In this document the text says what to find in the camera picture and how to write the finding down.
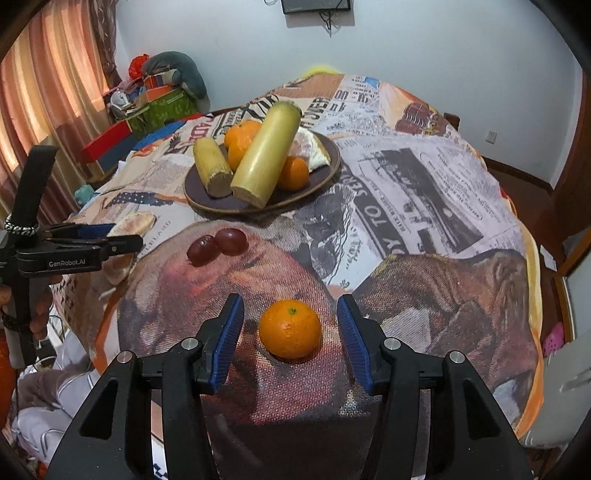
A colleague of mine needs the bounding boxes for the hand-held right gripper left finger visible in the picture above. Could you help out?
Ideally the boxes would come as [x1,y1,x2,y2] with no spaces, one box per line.
[46,294,245,480]

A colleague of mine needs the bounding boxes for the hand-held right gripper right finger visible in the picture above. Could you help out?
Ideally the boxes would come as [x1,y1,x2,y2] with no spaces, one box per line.
[337,294,534,480]

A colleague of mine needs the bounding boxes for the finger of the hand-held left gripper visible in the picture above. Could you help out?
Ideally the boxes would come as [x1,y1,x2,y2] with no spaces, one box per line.
[46,223,117,241]
[95,234,145,259]

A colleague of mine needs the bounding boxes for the pomelo piece with peel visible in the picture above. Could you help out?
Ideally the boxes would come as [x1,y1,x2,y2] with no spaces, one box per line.
[102,211,156,285]

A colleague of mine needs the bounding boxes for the small tangerine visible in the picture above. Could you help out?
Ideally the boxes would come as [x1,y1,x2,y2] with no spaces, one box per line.
[276,156,310,191]
[259,299,322,361]

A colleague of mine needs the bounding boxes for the short yellow sugarcane piece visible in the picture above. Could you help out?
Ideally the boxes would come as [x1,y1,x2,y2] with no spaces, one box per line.
[192,137,235,199]

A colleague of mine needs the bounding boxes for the dark purple plate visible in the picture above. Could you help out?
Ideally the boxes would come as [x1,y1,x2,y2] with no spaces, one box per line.
[184,131,341,215]

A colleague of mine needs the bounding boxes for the large orange with sticker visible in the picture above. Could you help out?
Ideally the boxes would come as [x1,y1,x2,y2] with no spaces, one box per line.
[224,120,262,148]

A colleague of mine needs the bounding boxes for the long pale sugarcane piece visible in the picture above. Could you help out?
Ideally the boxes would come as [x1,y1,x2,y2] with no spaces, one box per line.
[230,102,303,207]

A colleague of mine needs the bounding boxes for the peeled pomelo segment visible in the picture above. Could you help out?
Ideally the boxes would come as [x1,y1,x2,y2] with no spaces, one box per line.
[288,127,332,172]

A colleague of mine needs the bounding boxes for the person's left hand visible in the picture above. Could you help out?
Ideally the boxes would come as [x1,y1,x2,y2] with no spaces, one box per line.
[28,276,53,335]

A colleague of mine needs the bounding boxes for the red grape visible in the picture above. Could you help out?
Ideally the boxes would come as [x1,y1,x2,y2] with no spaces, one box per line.
[187,235,221,267]
[216,228,247,254]

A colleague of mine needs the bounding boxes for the orange striped curtain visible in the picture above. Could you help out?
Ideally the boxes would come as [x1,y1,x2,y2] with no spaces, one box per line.
[0,0,118,195]

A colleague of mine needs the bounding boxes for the newspaper print blanket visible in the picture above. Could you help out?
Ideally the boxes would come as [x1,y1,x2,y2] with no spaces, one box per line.
[51,73,542,480]

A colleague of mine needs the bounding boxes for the green storage box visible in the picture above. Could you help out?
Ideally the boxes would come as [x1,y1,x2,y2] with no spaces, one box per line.
[115,90,199,138]

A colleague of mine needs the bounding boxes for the pink slipper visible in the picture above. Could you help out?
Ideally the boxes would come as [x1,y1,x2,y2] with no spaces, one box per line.
[542,322,565,357]

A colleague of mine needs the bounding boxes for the white cloth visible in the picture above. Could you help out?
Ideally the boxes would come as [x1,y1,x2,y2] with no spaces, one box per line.
[11,406,75,467]

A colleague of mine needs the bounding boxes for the black monitor cable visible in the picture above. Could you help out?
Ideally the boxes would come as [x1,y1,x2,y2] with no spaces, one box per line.
[320,11,345,37]

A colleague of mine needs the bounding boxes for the small black wall monitor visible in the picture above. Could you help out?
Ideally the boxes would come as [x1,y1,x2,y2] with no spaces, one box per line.
[281,0,352,16]

